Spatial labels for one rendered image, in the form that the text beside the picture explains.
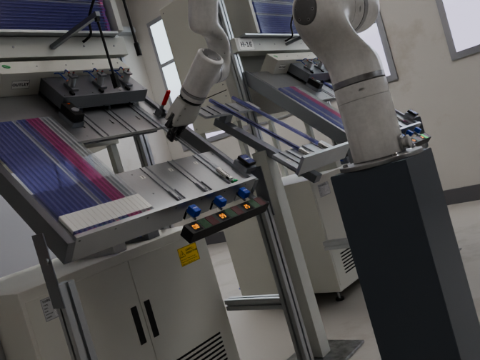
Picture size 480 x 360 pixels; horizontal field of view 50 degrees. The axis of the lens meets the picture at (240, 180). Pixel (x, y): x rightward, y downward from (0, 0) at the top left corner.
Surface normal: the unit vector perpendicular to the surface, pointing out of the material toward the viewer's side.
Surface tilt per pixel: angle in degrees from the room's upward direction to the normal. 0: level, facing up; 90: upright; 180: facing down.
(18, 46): 90
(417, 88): 90
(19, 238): 90
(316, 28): 125
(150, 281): 90
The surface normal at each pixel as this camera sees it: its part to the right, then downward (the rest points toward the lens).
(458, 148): -0.58, 0.19
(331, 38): -0.29, 0.75
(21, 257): 0.76, -0.20
